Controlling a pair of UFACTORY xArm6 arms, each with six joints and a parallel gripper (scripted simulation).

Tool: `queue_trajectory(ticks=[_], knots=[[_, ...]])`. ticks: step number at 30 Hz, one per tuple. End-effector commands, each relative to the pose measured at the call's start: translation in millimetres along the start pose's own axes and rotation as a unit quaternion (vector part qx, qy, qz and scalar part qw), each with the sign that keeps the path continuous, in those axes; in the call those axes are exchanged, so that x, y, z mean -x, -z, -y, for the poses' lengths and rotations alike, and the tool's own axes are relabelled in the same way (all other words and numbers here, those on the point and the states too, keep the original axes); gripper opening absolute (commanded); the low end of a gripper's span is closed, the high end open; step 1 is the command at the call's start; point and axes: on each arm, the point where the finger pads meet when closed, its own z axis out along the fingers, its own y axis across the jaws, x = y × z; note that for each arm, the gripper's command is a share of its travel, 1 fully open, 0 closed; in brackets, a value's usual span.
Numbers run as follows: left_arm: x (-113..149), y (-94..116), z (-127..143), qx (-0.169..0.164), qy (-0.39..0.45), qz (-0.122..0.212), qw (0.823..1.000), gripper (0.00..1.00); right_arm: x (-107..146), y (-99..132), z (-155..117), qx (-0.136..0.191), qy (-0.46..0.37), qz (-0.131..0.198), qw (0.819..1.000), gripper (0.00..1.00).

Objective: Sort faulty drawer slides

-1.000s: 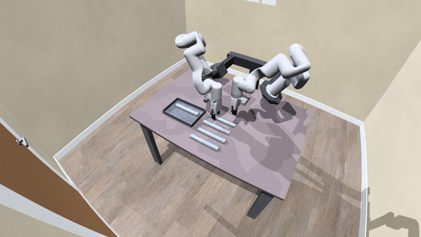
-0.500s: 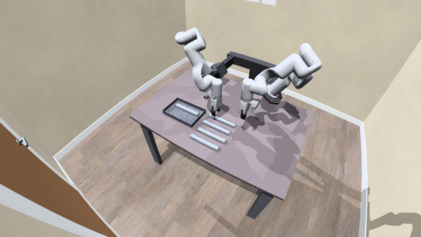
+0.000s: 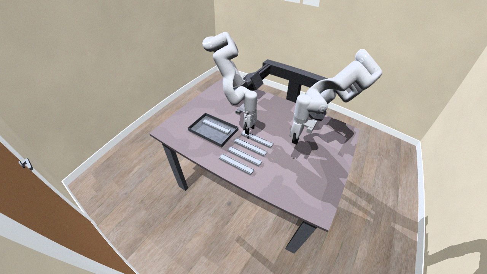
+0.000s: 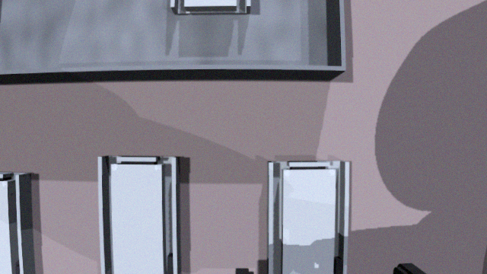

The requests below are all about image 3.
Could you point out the white drawer slide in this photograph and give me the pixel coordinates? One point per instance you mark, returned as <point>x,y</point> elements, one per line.
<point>258,139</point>
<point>244,156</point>
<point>216,126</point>
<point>236,164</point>
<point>250,147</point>

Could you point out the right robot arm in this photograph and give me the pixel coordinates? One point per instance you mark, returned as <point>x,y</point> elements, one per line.
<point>225,49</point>

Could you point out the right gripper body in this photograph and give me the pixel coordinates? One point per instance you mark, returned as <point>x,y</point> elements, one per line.
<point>250,119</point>

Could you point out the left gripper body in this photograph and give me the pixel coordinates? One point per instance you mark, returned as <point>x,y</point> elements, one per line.
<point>296,128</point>

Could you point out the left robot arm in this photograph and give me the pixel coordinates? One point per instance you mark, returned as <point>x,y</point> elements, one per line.
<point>350,82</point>

